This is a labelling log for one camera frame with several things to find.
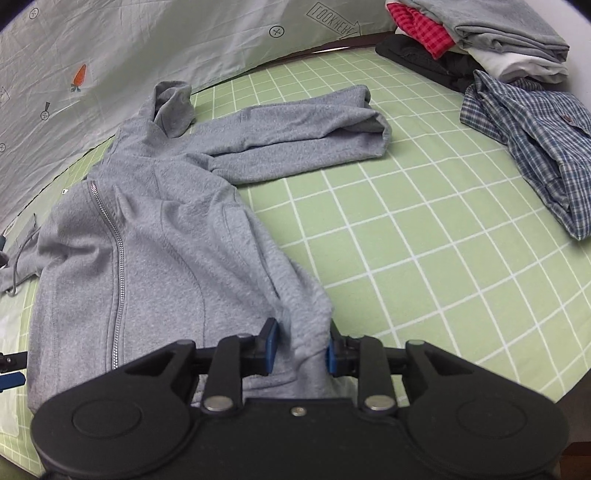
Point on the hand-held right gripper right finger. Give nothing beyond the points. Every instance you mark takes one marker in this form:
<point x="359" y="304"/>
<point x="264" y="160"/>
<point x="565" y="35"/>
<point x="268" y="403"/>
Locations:
<point x="331" y="357"/>

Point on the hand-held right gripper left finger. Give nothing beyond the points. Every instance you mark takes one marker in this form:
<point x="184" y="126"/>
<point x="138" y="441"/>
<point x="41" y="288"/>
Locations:
<point x="270" y="346"/>

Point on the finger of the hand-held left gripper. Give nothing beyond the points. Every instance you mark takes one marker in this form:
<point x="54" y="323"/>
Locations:
<point x="11" y="381"/>
<point x="2" y="241"/>

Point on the grey zip hoodie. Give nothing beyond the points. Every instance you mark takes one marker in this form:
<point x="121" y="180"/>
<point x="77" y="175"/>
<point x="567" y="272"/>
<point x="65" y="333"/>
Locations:
<point x="161" y="240"/>

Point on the carrot print grey sheet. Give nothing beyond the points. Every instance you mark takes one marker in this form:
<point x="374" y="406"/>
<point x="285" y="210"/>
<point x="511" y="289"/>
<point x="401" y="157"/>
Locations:
<point x="161" y="46"/>

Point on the blue plaid shirt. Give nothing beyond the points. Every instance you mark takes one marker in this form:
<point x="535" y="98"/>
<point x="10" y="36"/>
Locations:
<point x="545" y="134"/>

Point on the folded black garment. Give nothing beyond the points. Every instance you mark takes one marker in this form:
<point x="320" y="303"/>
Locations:
<point x="415" y="53"/>

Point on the red checked garment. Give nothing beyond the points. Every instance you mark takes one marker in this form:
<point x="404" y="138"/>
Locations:
<point x="425" y="30"/>

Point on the folded white garment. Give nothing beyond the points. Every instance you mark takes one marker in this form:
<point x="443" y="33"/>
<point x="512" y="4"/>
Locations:
<point x="512" y="64"/>

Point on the folded grey garment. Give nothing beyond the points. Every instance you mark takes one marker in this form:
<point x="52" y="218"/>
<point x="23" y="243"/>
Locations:
<point x="485" y="23"/>

